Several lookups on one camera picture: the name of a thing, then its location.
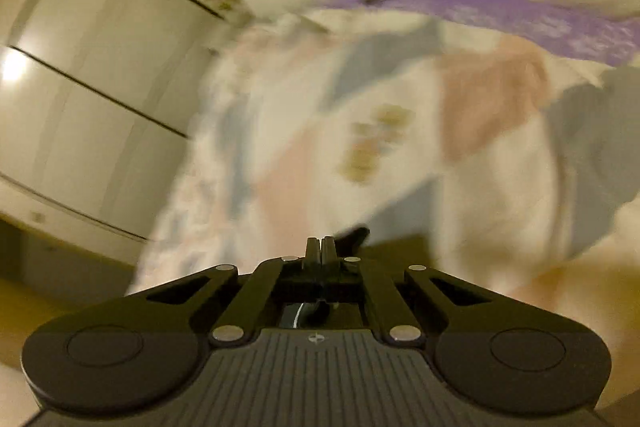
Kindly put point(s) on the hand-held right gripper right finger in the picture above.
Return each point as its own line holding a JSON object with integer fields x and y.
{"x": 372, "y": 287}

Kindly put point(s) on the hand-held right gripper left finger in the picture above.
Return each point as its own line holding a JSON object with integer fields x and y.
{"x": 270, "y": 282}

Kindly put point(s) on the patchwork blanket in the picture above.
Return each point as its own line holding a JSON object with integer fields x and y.
{"x": 320, "y": 132}

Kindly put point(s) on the white wardrobe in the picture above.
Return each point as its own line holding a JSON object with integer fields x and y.
{"x": 90, "y": 82}

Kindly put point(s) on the purple cloth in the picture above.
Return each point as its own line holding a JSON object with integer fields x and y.
{"x": 500, "y": 9}

